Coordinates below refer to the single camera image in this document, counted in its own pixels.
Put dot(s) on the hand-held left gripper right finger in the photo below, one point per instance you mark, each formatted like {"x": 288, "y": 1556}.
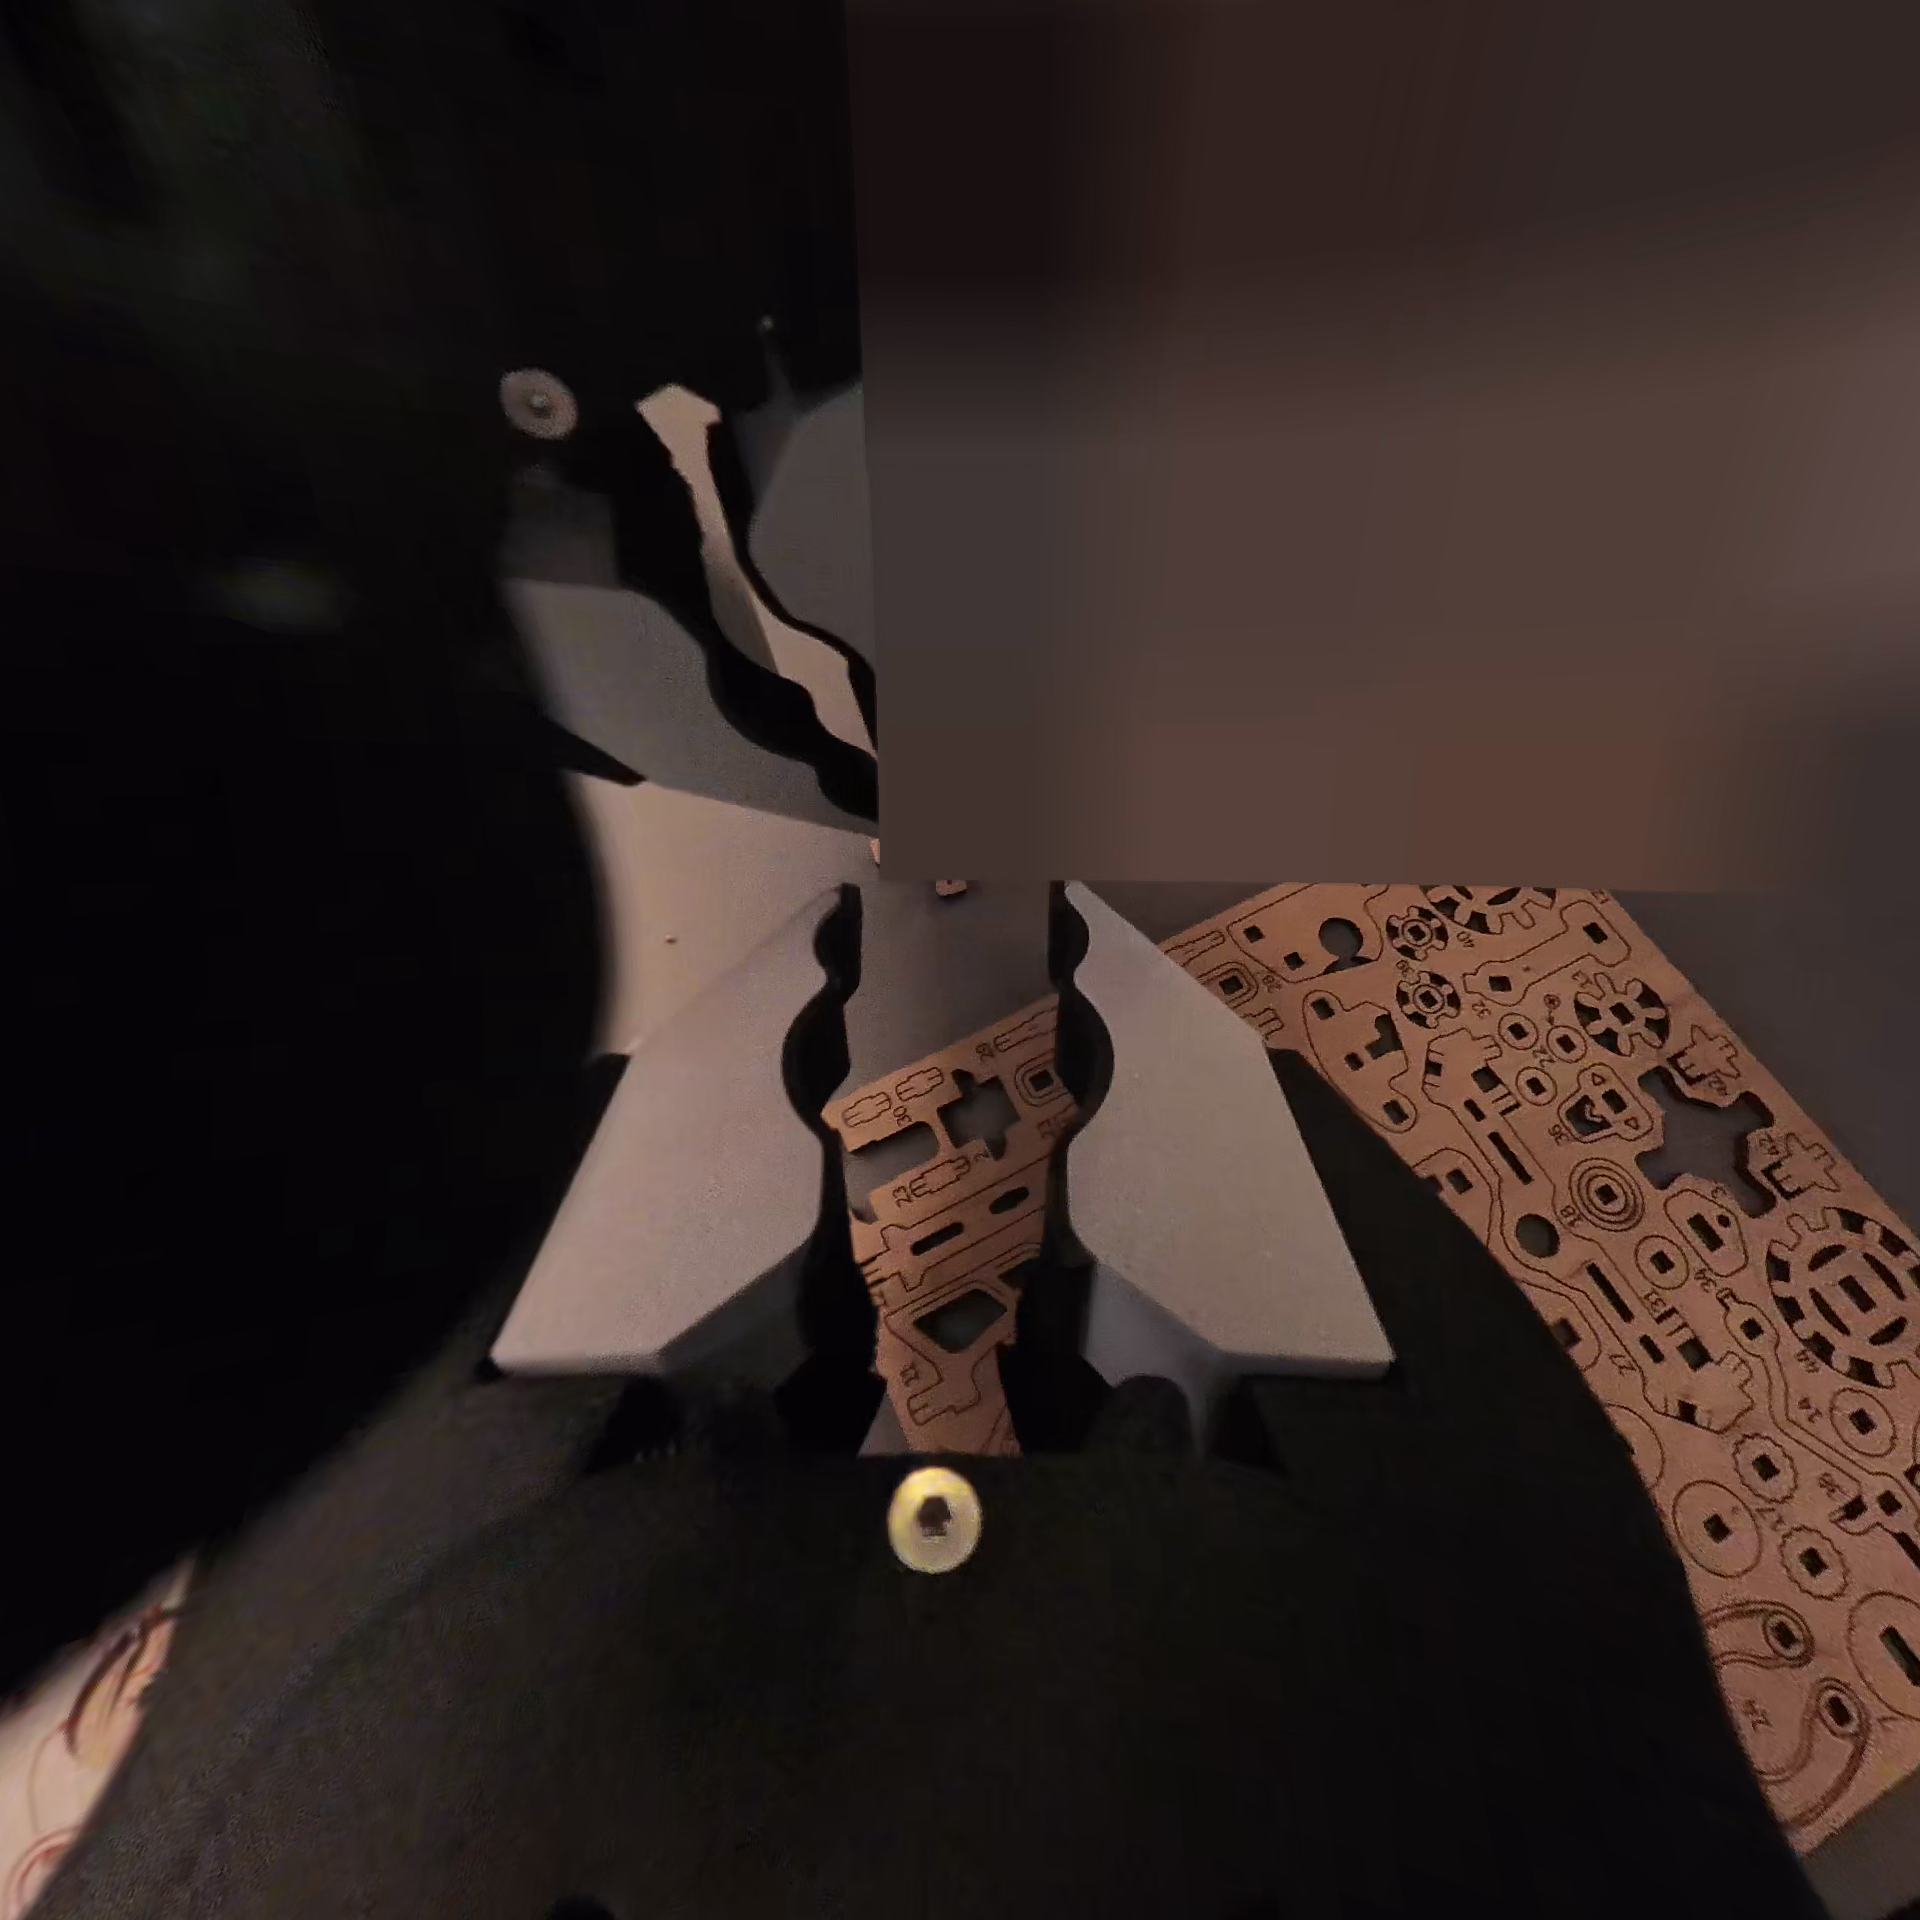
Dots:
{"x": 1214, "y": 1201}

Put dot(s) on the laser-cut wooden parts sheet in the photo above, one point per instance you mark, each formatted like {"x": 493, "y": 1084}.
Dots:
{"x": 1874, "y": 1440}

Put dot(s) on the illustrated instruction booklet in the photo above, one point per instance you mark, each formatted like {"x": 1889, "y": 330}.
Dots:
{"x": 90, "y": 1770}

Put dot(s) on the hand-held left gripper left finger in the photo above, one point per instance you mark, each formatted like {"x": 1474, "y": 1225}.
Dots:
{"x": 676, "y": 1201}

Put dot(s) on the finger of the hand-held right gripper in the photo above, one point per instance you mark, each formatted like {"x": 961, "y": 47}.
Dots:
{"x": 820, "y": 511}
{"x": 629, "y": 676}

